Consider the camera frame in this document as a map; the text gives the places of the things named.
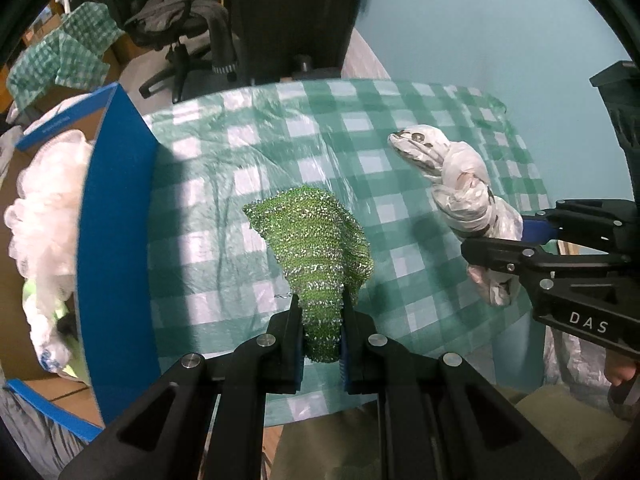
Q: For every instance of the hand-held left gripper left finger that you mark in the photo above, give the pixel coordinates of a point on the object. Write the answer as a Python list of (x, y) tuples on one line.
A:
[(287, 355)]

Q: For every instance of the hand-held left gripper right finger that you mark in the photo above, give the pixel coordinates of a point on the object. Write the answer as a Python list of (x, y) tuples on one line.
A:
[(357, 360)]

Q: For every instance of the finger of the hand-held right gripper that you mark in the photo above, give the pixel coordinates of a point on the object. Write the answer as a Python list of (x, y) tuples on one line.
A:
[(535, 230), (500, 255)]

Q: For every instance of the white patterned plastic bag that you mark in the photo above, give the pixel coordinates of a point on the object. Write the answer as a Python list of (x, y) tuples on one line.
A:
[(460, 170)]

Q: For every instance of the green sparkly scrub cloth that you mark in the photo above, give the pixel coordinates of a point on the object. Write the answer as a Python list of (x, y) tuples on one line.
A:
[(310, 240)]

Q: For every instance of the blue-edged cardboard box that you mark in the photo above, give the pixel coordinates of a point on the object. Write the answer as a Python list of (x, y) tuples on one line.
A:
[(115, 260)]

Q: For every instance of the light green cloth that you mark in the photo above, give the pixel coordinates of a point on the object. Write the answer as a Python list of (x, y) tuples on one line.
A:
[(77, 367)]

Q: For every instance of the person's right hand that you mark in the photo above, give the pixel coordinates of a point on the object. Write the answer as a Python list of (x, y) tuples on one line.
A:
[(620, 372)]

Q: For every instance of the clear plastic bag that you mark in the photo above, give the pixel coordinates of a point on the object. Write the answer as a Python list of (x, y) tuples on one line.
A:
[(565, 360)]

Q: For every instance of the olive green pants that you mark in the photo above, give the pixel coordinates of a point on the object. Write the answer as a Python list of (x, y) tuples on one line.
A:
[(550, 430)]

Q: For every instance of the green checkered tablecloth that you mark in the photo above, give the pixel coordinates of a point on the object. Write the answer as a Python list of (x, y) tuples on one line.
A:
[(225, 170)]

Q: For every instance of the grey quilt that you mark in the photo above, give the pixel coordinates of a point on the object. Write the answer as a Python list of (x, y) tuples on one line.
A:
[(40, 425)]

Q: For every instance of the white mesh bath pouf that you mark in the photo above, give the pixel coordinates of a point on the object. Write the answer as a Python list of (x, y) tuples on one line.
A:
[(45, 210)]

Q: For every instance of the black office chair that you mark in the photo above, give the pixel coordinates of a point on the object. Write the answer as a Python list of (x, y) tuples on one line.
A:
[(180, 60)]

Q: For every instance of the black cabinet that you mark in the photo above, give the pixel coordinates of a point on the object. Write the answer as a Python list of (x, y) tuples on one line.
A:
[(290, 10)]

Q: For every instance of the plain brown cardboard box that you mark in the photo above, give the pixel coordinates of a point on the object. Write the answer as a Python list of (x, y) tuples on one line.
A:
[(112, 60)]

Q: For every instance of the black jacket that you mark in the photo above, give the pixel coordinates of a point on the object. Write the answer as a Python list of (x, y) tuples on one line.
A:
[(170, 10)]

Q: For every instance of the green checkered cloth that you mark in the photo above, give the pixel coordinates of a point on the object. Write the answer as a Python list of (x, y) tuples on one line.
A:
[(65, 50)]

